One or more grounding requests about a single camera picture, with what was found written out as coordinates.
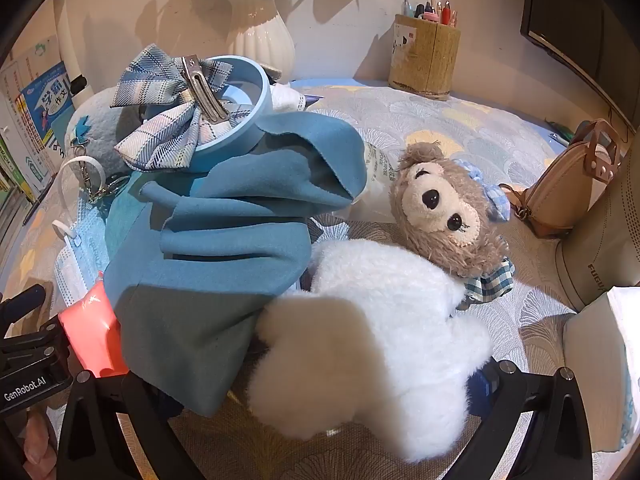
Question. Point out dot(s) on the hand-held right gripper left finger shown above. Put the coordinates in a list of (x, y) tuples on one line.
[(145, 410)]

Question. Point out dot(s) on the tan leather bag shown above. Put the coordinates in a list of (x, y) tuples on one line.
[(555, 195)]

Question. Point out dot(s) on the black pen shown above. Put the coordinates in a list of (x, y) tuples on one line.
[(42, 202)]

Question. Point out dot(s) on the wooden pen holder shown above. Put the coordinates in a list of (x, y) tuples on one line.
[(425, 60)]

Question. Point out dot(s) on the bunch of pens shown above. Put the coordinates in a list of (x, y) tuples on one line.
[(432, 10)]

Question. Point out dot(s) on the black monitor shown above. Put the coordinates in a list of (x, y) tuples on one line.
[(575, 10)]

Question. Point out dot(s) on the brown plush bear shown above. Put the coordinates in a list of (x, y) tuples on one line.
[(435, 210)]

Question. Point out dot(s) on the plaid bow hair clip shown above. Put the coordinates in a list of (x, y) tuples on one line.
[(155, 140)]

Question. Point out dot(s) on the green pen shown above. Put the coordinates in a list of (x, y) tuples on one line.
[(560, 131)]

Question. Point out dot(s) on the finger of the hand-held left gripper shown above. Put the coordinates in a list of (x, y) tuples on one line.
[(55, 342), (22, 300)]

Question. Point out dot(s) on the round light blue tin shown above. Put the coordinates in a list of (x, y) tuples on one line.
[(260, 95)]

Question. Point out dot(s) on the white tissue pack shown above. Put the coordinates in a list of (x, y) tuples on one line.
[(600, 360)]

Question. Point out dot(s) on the person's left hand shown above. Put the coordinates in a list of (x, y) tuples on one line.
[(40, 440)]

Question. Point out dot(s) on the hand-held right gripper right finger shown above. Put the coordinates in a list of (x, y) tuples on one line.
[(482, 390)]

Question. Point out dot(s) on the white desk lamp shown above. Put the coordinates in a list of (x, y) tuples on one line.
[(70, 35)]

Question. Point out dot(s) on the pink packet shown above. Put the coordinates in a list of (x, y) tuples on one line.
[(95, 330)]

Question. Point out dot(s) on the fan patterned tablecloth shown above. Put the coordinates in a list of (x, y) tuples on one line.
[(425, 120)]

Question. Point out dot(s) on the stack of books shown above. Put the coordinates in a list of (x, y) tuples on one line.
[(40, 105)]

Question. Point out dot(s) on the blue cloth pouch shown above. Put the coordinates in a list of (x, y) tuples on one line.
[(240, 220)]

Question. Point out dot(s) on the blue face mask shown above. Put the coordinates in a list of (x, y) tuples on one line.
[(85, 255)]

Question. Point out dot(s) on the clear plastic bag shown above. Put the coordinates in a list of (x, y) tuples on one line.
[(377, 165)]

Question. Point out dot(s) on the white fluffy plush cloth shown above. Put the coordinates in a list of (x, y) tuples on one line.
[(380, 330)]

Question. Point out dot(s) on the teal checked scrunchie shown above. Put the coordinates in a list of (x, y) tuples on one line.
[(487, 282)]

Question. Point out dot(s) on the white ribbed vase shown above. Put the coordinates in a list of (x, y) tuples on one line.
[(260, 40)]

